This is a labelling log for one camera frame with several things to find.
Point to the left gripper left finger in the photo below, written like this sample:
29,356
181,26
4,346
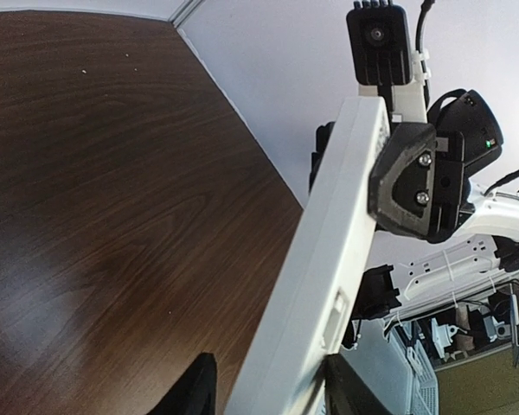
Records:
194,393

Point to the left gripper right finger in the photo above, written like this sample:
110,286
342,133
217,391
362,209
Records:
366,386

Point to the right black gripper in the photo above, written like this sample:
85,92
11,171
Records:
418,187

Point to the white remote control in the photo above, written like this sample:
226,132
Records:
311,303

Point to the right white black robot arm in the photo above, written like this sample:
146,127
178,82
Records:
418,289

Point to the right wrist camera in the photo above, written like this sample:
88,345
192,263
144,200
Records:
387,62

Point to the right aluminium frame post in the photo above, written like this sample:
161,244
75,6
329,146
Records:
183,13

